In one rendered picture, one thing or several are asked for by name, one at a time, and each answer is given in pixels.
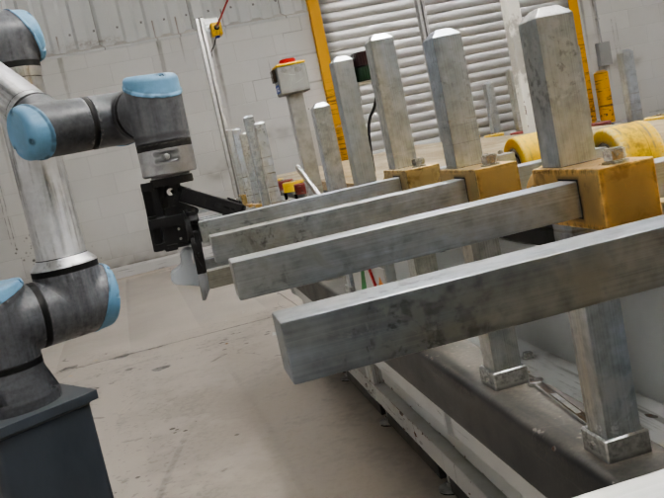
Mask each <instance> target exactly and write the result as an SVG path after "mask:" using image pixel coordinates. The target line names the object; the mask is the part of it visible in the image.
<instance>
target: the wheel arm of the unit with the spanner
mask: <svg viewBox="0 0 664 498"><path fill-rule="evenodd" d="M207 278H208V284H209V287H210V288H211V289H215V288H219V287H223V286H227V285H231V284H234V282H233V279H232V275H231V270H230V266H229V264H228V265H224V266H220V267H216V268H212V269H207Z"/></svg>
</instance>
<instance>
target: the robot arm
mask: <svg viewBox="0 0 664 498"><path fill-rule="evenodd" d="M45 56H46V49H45V40H44V36H43V33H42V29H41V27H40V25H39V23H38V22H37V20H36V19H35V18H34V17H33V16H32V15H31V14H30V13H29V12H27V11H25V10H10V9H4V10H0V123H1V126H2V130H3V134H4V138H5V142H6V145H7V149H8V153H9V157H10V161H11V165H12V168H13V172H14V176H15V180H16V184H17V188H18V191H19V195H20V199H21V203H22V207H23V211H24V214H25V218H26V222H27V226H28V230H29V233H30V237H31V240H32V244H33V248H34V252H35V256H36V263H35V265H34V266H33V268H32V269H31V271H30V273H31V277H32V281H33V282H32V283H28V284H25V285H24V281H23V280H22V279H21V278H12V279H9V280H3V281H0V420H5V419H9V418H13V417H17V416H20V415H23V414H26V413H29V412H32V411H35V410H37V409H40V408H42V407H44V406H46V405H48V404H49V403H51V402H53V401H55V400H56V399H57V398H59V397H60V396H61V394H62V391H61V387H60V384H59V382H58V381H57V379H56V378H55V377H54V375H53V374H52V373H51V371H50V370H49V369H48V367H47V366H46V365H45V363H44V361H43V357H42V349H43V348H47V347H50V346H53V345H56V344H59V343H62V342H65V341H68V340H71V339H74V338H77V337H81V336H84V335H87V334H90V333H93V332H98V331H100V330H101V329H103V328H105V327H108V326H110V325H112V324H114V323H115V322H116V320H117V319H118V317H119V314H120V309H121V298H120V290H119V286H118V282H117V280H116V277H115V275H114V273H113V271H112V270H110V267H109V266H107V265H106V264H102V263H98V259H97V256H96V255H94V254H92V253H91V252H89V251H87V249H86V248H85V244H84V240H83V236H82V232H81V228H80V224H79V220H78V216H77V212H76V208H75V204H74V201H73V197H72V193H71V189H70V185H69V181H68V177H67V173H66V169H65V165H64V161H63V157H62V155H67V154H72V153H78V152H83V151H89V150H93V149H94V150H96V149H101V148H107V147H112V146H127V145H130V144H133V143H135V147H136V151H137V155H138V160H139V165H140V170H141V174H142V178H143V179H149V178H151V181H150V183H145V184H140V188H141V192H142V195H143V200H144V205H145V209H146V214H147V222H148V226H149V231H150V236H151V240H152V245H153V250H154V252H160V251H166V252H169V251H174V250H179V249H178V248H179V247H184V246H187V247H184V248H183V249H182V250H181V252H180V257H181V263H180V265H178V266H177V267H176V268H174V269H173V270H172V271H171V273H170V275H171V281H172V283H173V284H175V285H181V286H198V287H200V290H201V294H202V299H203V300H206V299H207V297H208V292H209V284H208V273H207V268H206V262H205V257H204V252H203V247H202V236H201V232H200V228H199V223H198V221H199V216H198V212H199V209H198V208H197V207H199V208H205V209H208V210H212V211H215V212H218V213H222V215H227V214H231V213H236V212H240V211H244V210H246V206H245V205H244V204H242V202H241V201H238V200H237V199H235V198H227V199H224V198H221V197H217V196H214V195H211V194H207V193H204V192H201V191H197V190H194V189H191V188H188V187H184V186H180V183H185V182H190V181H194V178H193V173H190V171H192V170H196V169H197V163H196V158H195V153H194V148H193V144H192V141H191V135H190V130H189V125H188V120H187V116H186V111H185V106H184V101H183V96H182V92H183V90H182V87H181V86H180V83H179V79H178V76H177V75H176V74H175V73H173V72H164V73H154V74H146V75H138V76H132V77H127V78H125V79H124V80H123V86H122V88H123V90H122V91H119V92H115V93H108V94H101V95H94V96H87V97H80V98H73V99H65V100H55V99H54V98H52V97H51V96H49V95H48V94H47V93H46V90H45V87H44V83H43V79H42V72H41V69H42V67H41V61H42V60H44V59H45ZM170 188H171V189H172V190H171V191H170V192H171V193H172V194H173V195H172V196H169V195H168V194H167V190H168V189H170ZM194 206H195V207H194ZM190 244H191V246H192V247H188V246H189V245H190ZM192 253H193V257H194V262H195V263H194V264H193V259H192Z"/></svg>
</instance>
